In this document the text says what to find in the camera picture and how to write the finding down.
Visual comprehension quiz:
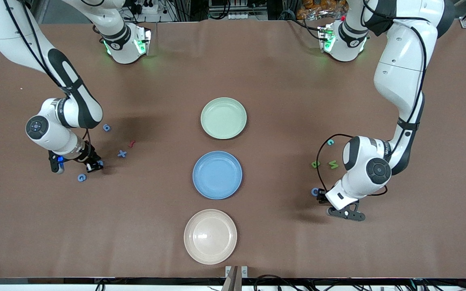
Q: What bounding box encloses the blue plate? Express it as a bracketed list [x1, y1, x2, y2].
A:
[193, 151, 243, 200]

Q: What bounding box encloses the brown table cover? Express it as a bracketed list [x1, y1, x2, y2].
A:
[0, 18, 466, 279]

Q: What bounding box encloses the orange plastic bag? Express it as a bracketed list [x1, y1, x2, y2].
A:
[298, 0, 349, 20]

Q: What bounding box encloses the white power strip with plugs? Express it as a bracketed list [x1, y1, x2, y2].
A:
[130, 0, 169, 15]

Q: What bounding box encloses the light green plate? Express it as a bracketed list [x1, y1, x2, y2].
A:
[200, 97, 248, 140]

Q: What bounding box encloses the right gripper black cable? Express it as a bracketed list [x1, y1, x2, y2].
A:
[81, 128, 93, 162]

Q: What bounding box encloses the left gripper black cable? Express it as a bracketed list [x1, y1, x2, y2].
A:
[316, 134, 388, 197]

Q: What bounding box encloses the beige plate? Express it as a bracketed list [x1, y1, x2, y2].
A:
[184, 209, 238, 265]

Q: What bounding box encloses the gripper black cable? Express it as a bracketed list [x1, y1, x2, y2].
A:
[81, 128, 93, 162]
[316, 134, 388, 197]

